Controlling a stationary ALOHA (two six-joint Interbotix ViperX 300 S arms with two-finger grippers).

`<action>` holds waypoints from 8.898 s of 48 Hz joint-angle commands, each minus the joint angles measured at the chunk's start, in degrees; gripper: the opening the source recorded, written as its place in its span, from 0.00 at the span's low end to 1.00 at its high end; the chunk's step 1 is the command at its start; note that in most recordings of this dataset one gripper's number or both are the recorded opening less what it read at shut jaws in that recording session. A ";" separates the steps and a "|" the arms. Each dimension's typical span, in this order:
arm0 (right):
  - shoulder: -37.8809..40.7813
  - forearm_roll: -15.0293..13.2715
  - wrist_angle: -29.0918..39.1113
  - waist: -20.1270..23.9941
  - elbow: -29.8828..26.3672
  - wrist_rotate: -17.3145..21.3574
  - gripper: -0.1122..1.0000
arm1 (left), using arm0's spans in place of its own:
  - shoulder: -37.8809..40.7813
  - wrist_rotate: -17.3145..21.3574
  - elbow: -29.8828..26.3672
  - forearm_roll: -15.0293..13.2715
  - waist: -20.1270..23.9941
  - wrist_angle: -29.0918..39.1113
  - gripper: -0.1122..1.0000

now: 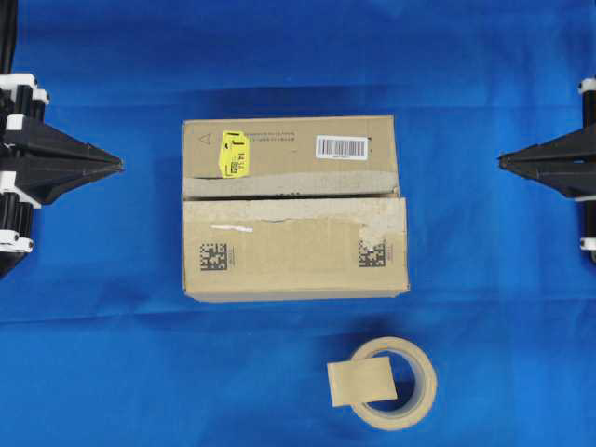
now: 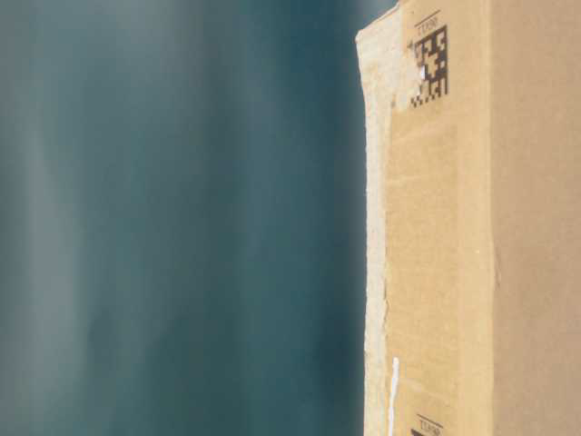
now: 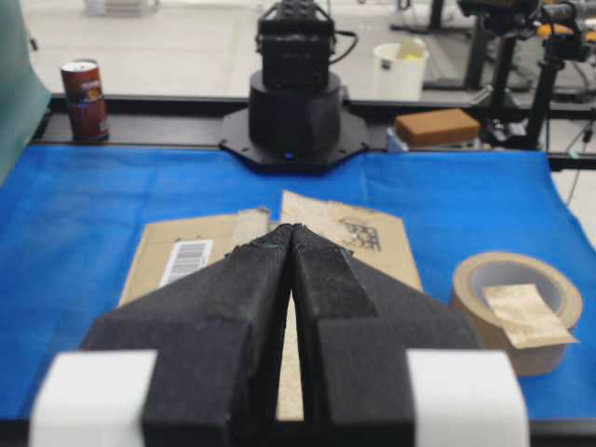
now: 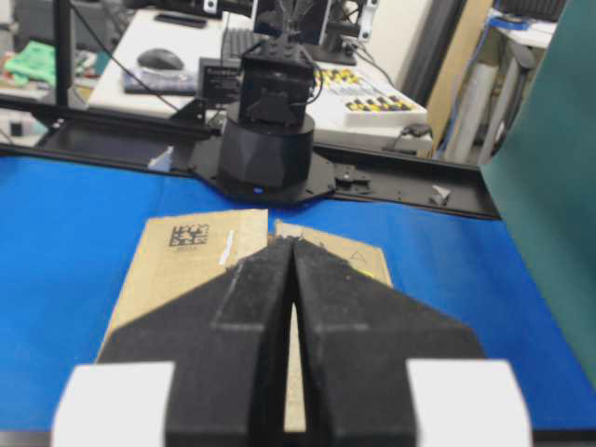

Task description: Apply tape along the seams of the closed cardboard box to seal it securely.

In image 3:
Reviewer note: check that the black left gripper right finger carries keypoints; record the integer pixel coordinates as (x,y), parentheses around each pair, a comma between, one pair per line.
(387,365)

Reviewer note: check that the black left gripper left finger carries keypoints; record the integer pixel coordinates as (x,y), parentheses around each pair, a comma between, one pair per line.
(194,363)

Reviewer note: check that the brown packing tape roll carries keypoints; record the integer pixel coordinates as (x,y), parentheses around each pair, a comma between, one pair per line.
(520,305)

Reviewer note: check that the blue table cloth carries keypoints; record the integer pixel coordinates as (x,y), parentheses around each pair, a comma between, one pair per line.
(72,216)

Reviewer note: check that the brown foam block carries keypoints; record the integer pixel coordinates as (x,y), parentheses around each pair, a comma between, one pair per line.
(440,127)

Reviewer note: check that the white plastic bucket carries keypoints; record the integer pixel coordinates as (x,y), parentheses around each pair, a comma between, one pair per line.
(399,70)

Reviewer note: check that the red drink can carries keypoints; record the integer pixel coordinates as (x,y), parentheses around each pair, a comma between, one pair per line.
(84,99)

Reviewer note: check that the green panel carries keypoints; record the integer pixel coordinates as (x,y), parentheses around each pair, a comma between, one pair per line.
(24,98)

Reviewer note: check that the black camera tripod stand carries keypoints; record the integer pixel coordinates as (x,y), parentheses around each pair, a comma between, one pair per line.
(565,39)

